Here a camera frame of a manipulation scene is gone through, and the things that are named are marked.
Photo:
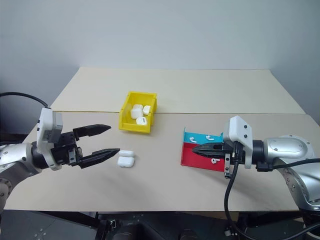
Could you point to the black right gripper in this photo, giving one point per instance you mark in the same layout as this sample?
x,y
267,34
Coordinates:
x,y
228,148

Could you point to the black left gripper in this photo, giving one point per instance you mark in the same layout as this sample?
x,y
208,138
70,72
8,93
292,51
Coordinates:
x,y
63,147

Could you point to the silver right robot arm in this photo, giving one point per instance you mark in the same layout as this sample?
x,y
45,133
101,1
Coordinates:
x,y
287,147

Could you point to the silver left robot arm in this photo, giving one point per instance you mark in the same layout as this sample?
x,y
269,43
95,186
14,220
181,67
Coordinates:
x,y
15,155

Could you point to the yellow plastic bin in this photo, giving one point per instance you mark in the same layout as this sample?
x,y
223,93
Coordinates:
x,y
125,125

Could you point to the white earbud case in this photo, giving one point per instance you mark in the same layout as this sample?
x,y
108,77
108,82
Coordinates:
x,y
126,161

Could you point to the white earbud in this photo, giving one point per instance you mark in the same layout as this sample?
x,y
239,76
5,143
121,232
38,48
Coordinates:
x,y
214,160
193,139
209,137

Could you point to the red and cyan tray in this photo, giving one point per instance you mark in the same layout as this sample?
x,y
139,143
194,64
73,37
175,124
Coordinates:
x,y
192,155

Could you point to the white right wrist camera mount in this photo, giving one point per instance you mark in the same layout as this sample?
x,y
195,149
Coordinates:
x,y
238,128

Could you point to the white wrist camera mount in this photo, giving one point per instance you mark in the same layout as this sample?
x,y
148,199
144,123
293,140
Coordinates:
x,y
46,125
238,128

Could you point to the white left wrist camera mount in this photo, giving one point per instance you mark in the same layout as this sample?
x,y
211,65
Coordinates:
x,y
46,125

